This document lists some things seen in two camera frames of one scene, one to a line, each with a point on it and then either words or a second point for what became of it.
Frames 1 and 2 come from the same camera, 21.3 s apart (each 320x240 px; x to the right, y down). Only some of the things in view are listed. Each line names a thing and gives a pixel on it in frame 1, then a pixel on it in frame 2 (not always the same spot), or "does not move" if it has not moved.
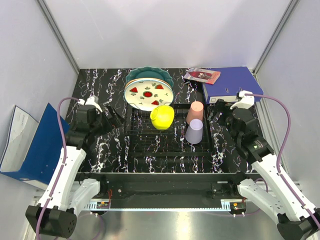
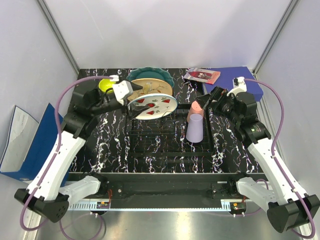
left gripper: x=117 y=119 -> x=134 y=109
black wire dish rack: x=144 y=140 does not move
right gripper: x=220 y=106 -> x=217 y=94
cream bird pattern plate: x=154 y=84 does not move
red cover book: x=206 y=76 does not move
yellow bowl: x=162 y=116 -> x=105 y=84
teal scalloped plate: x=150 y=72 does not move
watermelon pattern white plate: x=146 y=94 -> x=161 y=105
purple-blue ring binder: x=231 y=81 does not move
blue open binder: x=32 y=148 does not move
